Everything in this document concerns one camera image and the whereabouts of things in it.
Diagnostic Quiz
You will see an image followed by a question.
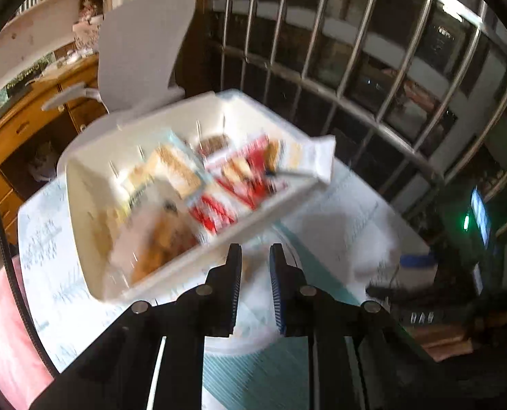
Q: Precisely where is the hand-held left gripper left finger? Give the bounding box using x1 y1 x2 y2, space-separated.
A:
31 243 243 410

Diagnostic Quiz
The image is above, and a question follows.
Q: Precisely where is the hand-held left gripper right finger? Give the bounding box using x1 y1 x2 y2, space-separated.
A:
269 243 463 410

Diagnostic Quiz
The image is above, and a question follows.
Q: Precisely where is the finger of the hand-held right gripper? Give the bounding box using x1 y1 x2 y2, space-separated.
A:
401 254 440 270
364 284 446 308

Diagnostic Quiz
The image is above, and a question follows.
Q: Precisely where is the red label white packet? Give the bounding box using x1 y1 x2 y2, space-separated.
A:
187 192 241 235

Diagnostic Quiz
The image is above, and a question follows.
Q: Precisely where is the yellow cube cracker packet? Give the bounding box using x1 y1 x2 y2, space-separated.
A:
125 205 203 285

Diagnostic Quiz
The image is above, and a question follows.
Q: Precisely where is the red white snack packet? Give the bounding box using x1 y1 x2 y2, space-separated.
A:
206 137 288 210

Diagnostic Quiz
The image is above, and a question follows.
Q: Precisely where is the large toast bread packet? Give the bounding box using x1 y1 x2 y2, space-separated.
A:
125 143 205 199

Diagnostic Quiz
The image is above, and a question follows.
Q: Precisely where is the yellow white snack packet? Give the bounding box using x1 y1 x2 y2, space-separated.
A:
275 134 337 182

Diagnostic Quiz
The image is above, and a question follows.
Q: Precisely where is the brown walnut cluster packet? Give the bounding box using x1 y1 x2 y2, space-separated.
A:
196 134 232 156

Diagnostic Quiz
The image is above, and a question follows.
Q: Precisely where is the white plastic storage bin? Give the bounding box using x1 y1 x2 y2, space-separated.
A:
57 89 337 304

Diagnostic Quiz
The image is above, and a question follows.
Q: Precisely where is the metal window grille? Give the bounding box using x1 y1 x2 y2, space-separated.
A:
202 0 507 240

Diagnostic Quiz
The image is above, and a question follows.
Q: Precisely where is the grey office chair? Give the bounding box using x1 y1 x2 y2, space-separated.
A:
42 0 196 146

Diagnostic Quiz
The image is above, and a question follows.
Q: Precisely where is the wooden desk with drawers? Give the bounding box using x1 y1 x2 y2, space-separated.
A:
0 53 109 231

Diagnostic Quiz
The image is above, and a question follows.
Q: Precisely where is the doll figure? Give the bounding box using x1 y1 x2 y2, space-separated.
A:
74 0 104 52

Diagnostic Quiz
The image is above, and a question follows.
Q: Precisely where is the wooden bookshelf hutch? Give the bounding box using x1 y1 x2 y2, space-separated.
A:
0 0 111 107

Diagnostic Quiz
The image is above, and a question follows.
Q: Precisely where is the black cable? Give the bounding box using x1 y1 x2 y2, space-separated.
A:
0 179 55 377

